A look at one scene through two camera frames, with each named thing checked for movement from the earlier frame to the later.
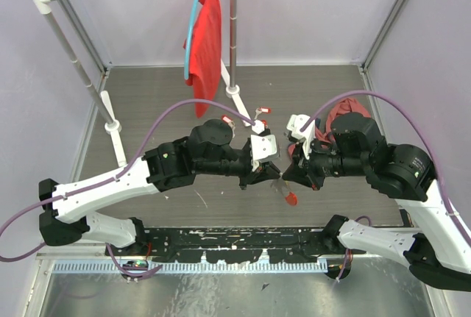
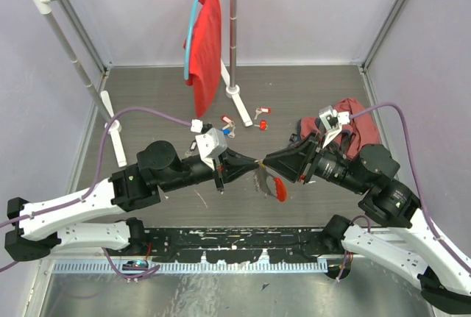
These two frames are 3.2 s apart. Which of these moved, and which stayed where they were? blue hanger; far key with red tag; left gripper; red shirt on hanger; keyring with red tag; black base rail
Moved: left gripper; keyring with red tag
Stayed: blue hanger; far key with red tag; red shirt on hanger; black base rail
